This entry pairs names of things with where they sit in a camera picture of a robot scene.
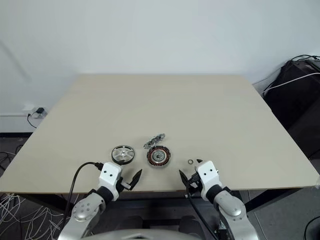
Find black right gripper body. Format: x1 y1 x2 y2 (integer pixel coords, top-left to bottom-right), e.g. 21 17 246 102
185 172 202 195

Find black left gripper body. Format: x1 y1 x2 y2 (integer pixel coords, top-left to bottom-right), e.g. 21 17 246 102
116 169 134 194

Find silver spoked motor rotor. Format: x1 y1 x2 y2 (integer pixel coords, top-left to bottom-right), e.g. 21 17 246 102
110 145 136 165

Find copper wound motor stator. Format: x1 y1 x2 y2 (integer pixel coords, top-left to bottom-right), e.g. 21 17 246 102
144 147 171 168

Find silver robot torso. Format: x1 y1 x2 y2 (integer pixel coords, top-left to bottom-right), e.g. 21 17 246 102
84 226 227 240

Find large black bag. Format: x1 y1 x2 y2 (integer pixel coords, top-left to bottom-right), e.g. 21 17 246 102
261 59 320 161

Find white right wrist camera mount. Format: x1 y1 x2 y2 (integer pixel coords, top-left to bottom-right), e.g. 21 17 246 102
194 160 224 201

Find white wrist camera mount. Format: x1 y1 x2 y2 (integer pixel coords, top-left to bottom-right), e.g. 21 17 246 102
98 161 124 201
194 160 224 201

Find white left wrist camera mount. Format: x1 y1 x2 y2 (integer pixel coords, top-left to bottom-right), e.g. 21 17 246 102
98 161 124 201

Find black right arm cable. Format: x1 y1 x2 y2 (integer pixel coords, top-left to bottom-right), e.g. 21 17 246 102
184 189 219 240

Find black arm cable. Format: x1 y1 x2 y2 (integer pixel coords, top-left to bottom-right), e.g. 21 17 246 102
184 189 219 240
63 162 104 226

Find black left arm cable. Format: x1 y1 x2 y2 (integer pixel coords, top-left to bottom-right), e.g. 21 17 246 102
63 162 104 226

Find black torso side bracket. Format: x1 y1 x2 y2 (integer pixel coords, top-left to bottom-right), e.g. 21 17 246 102
217 221 232 240

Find black table frame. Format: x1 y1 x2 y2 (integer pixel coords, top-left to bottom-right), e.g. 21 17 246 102
23 186 313 219

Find black adapter cable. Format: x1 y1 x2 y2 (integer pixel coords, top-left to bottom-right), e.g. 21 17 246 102
26 112 41 129

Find tangled white floor cables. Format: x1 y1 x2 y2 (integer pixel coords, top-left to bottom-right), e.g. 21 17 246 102
0 191 67 240

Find thin black floor cable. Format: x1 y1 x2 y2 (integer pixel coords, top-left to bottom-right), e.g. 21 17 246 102
0 143 25 173

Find white cable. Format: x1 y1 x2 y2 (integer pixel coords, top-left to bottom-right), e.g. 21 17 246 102
262 71 320 96

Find white wall cable duct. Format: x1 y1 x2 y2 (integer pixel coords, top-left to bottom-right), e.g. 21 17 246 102
0 113 29 119

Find black floor cable loop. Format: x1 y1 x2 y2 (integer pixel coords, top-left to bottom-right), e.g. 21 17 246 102
304 216 320 240

